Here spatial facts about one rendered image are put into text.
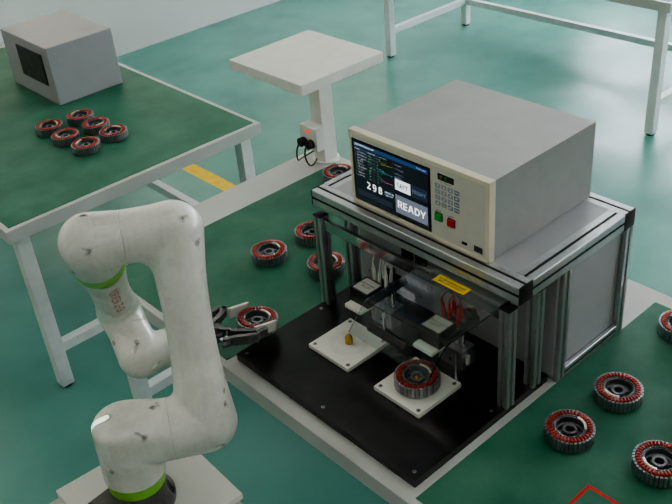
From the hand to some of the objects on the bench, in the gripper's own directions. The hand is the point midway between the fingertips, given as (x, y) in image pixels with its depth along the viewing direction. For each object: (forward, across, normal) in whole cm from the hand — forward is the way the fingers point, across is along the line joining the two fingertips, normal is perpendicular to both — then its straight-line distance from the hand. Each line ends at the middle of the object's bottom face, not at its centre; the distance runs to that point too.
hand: (256, 317), depth 236 cm
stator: (+44, -29, +2) cm, 53 cm away
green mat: (+38, +98, 0) cm, 105 cm away
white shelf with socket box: (+71, -58, +8) cm, 92 cm away
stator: (+45, +81, +2) cm, 93 cm away
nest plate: (+14, +21, -3) cm, 26 cm away
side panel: (+54, +66, +4) cm, 85 cm away
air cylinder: (+29, +45, 0) cm, 54 cm away
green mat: (+37, -31, 0) cm, 48 cm away
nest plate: (+15, +45, -3) cm, 48 cm away
